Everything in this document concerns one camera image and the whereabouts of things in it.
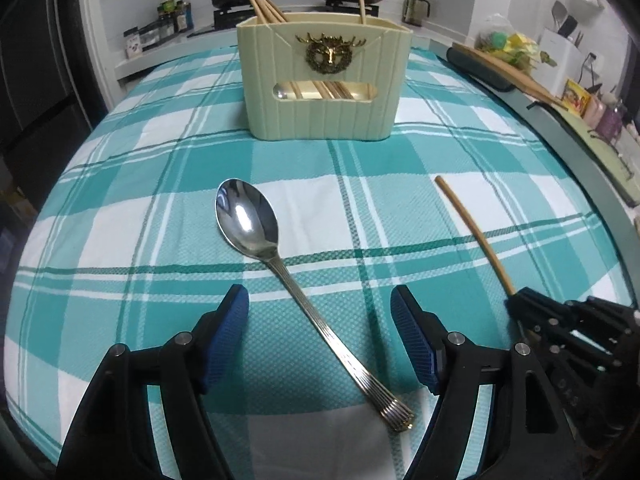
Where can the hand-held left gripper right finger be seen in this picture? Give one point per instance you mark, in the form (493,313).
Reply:
(412,335)

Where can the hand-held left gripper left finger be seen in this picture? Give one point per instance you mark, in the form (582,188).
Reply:
(227,335)

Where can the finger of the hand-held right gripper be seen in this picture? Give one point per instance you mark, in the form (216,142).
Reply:
(530,302)
(550,338)

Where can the wooden chopstick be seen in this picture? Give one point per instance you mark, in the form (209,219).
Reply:
(280,14)
(360,2)
(252,4)
(481,241)
(262,6)
(273,9)

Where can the silver metal spoon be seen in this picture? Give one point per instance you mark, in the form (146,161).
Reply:
(245,215)

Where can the cream utensil holder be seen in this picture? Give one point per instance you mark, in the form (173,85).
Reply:
(380,75)

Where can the teal checked tablecloth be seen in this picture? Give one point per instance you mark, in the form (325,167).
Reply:
(150,240)

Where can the purple jar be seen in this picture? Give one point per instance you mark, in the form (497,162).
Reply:
(610,122)

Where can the pink bottle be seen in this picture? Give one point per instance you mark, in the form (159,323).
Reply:
(593,110)

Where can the wooden cutting board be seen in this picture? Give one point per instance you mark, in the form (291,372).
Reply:
(542,92)

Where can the yellow packet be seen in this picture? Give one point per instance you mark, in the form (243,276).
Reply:
(575,96)

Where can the dark padded mat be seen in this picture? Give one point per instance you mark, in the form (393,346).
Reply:
(480,72)

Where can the white utensil box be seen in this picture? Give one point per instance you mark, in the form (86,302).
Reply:
(560,60)

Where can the clear plastic bag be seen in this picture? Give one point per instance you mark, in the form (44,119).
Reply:
(515,42)

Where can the black kitchen utensil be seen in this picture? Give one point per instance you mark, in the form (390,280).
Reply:
(569,25)

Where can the grey kitchen spatula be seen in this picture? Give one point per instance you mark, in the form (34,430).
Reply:
(558,12)

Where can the white labelled container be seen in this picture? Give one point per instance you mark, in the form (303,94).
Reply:
(132,42)

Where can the clear spice jar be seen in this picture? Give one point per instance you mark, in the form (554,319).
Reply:
(149,35)

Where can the black gas stove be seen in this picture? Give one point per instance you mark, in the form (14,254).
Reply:
(225,17)

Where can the dark sauce bottle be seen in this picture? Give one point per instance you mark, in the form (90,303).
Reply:
(183,17)
(166,20)

